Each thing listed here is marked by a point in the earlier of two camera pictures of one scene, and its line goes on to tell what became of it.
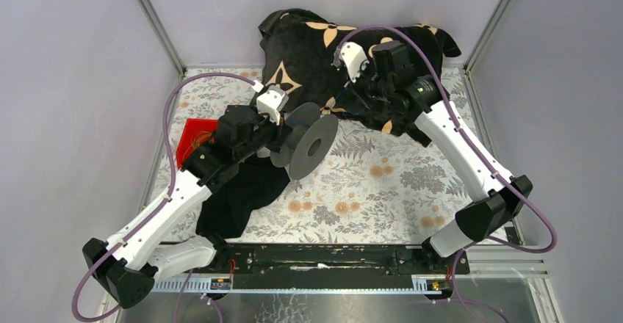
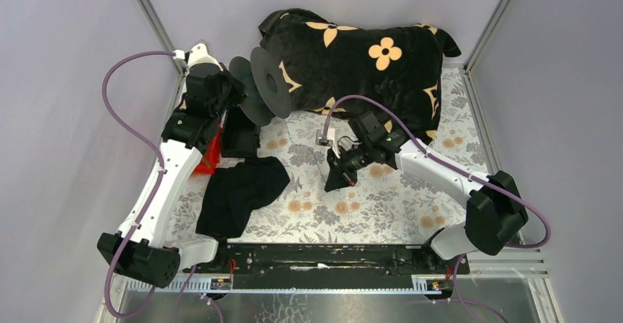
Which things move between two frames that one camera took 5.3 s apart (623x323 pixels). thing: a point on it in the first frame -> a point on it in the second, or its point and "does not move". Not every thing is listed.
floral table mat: x=380 y=187 does not move
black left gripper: x=279 y=134 -> x=235 y=86
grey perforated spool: x=312 y=134 -> x=267 y=93
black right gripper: x=358 y=83 -> x=339 y=177
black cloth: x=224 y=212 does not move
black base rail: x=330 y=266 does not move
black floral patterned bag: x=298 y=53 does not move
